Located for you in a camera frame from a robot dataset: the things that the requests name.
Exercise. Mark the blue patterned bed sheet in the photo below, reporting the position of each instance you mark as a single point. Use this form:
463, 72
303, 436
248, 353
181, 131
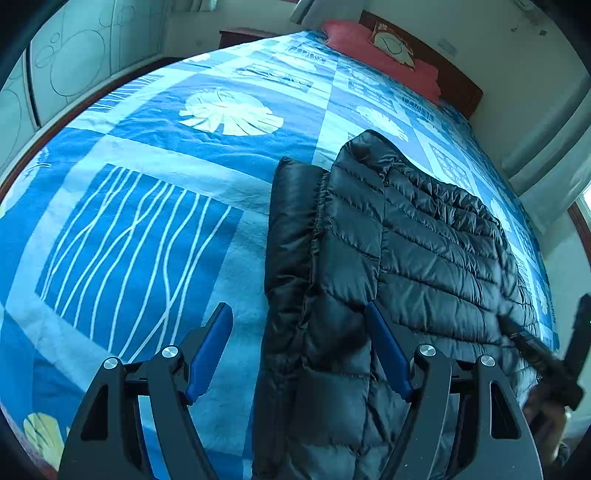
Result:
138, 184

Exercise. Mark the printed white cushion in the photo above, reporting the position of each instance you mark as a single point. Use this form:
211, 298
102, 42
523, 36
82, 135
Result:
392, 44

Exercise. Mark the white wardrobe with circle pattern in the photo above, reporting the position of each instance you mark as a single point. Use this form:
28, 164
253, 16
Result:
78, 60

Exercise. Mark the red pillow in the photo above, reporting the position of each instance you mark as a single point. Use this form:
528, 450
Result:
351, 39

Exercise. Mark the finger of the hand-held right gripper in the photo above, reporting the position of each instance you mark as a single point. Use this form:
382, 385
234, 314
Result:
579, 332
547, 364

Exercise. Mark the window with wooden sill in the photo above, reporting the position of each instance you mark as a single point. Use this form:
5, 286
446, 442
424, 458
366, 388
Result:
582, 212

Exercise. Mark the pale grey curtain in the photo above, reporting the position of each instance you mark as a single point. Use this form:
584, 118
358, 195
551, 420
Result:
545, 184
304, 9

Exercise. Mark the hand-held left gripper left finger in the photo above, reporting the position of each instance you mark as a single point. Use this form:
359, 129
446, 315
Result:
207, 355

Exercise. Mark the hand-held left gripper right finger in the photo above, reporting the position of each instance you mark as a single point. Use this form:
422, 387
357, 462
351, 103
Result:
390, 353

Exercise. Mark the black quilted puffer jacket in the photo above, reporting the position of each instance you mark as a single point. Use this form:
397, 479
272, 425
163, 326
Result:
406, 258

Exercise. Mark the white wall outlet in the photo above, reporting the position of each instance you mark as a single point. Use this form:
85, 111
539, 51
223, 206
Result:
447, 47

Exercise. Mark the brown wooden nightstand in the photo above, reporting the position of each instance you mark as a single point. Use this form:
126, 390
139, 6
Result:
244, 37

